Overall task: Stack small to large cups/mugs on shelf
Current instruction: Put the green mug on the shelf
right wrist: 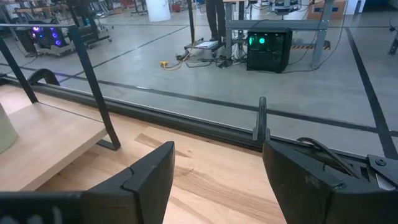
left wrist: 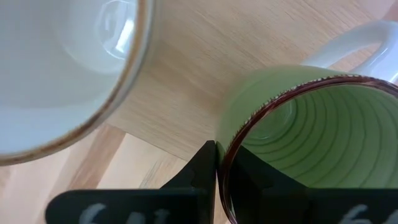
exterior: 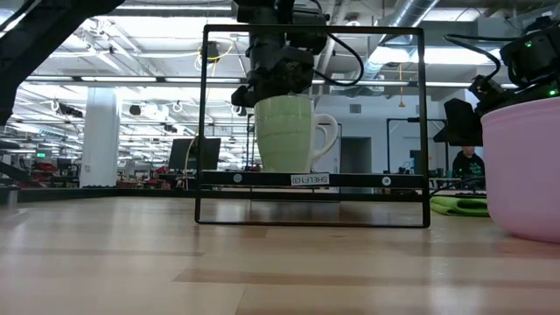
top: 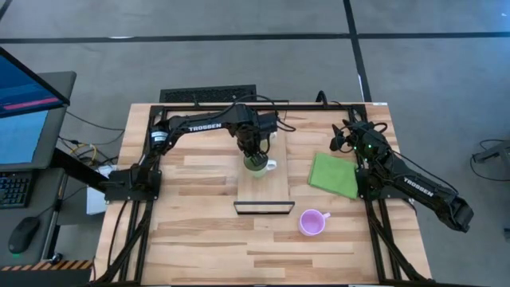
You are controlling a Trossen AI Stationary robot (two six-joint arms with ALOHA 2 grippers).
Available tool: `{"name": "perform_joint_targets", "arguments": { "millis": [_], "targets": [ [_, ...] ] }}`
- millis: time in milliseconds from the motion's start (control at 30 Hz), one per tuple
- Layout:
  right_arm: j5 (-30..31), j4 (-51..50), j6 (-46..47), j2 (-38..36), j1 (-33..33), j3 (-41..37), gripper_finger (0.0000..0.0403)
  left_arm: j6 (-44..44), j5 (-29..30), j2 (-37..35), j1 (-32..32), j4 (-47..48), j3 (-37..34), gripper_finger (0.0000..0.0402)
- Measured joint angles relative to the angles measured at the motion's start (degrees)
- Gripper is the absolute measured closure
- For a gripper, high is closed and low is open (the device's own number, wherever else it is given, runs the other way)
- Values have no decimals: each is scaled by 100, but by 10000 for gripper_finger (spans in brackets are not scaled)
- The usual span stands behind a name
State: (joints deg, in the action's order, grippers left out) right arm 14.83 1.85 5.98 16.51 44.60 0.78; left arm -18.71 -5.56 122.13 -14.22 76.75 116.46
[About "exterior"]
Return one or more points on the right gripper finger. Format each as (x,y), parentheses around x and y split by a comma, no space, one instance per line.
(459,127)

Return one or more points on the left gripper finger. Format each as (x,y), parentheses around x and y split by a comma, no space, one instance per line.
(244,96)

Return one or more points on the large pink mug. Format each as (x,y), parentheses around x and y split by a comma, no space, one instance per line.
(525,175)

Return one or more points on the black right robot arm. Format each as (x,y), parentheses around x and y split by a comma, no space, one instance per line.
(531,57)

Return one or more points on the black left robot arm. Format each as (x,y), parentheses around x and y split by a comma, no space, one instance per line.
(39,39)

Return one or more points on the white shelf label sticker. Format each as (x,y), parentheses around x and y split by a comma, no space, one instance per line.
(310,179)

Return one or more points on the person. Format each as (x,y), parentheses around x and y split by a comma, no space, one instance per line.
(468,168)

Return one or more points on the green folded cloth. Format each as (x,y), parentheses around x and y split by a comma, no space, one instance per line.
(459,205)

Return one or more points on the black computer monitor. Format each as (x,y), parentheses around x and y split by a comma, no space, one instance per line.
(179,153)

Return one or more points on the grey door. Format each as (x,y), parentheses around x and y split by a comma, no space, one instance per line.
(355,155)

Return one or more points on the white round pillar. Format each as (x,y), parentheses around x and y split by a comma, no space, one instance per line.
(100,140)

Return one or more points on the black metal frame stand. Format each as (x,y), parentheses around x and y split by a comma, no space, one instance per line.
(420,119)

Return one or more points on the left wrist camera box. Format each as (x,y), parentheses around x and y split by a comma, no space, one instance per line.
(312,35)

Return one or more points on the black hanging ceiling camera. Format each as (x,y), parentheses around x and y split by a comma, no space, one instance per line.
(212,51)

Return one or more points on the black frame wooden shelf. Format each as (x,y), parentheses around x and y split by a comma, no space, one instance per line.
(262,178)

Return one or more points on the wall vent grille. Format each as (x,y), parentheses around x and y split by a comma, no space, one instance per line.
(355,108)

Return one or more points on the silver ceiling air duct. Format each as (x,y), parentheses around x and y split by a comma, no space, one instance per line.
(407,13)

